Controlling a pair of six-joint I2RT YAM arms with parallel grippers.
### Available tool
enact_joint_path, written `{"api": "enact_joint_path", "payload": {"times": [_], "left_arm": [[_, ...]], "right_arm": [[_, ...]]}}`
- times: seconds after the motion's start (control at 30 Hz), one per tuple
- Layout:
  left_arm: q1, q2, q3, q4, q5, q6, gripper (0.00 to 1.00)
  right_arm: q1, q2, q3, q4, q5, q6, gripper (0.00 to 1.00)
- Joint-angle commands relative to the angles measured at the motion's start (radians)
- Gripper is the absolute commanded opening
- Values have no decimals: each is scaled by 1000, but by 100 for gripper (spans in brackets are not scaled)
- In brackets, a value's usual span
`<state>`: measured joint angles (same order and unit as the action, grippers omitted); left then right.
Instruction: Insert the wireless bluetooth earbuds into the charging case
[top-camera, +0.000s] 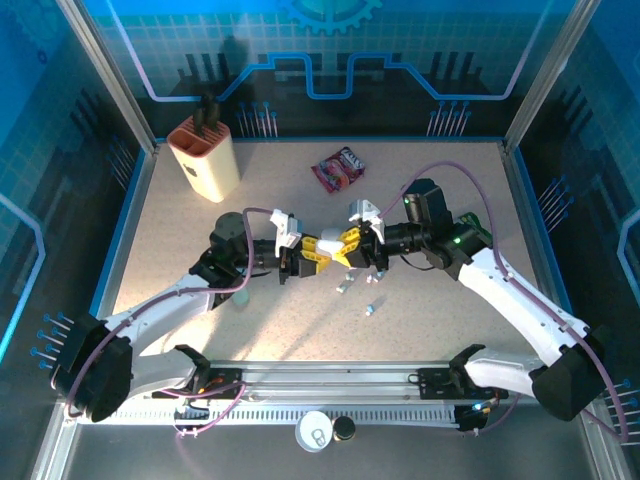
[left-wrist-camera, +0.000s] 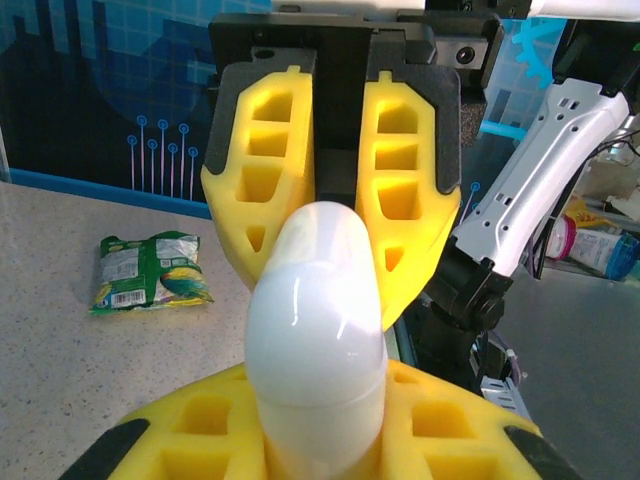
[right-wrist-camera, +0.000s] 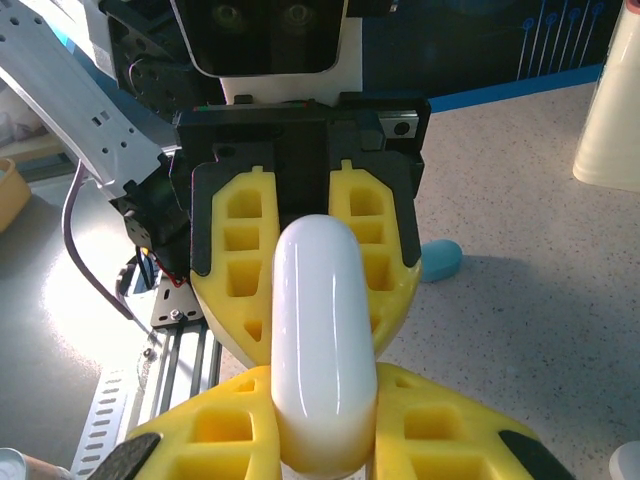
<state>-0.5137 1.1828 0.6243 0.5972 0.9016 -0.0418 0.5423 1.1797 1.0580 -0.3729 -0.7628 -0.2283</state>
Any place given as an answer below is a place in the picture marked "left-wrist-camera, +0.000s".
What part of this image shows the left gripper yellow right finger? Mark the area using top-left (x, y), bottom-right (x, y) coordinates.
top-left (369, 359), bottom-right (584, 480)

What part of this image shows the green bird food packet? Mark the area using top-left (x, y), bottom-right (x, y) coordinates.
top-left (88, 230), bottom-right (216, 316)

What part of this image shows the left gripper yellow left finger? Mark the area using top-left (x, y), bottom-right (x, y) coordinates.
top-left (62, 363), bottom-right (274, 480)

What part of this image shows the glossy white earbud case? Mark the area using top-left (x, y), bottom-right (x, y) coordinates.
top-left (243, 199), bottom-right (392, 480)

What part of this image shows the white bottle pink cap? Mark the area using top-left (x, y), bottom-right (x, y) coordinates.
top-left (546, 213), bottom-right (640, 281)

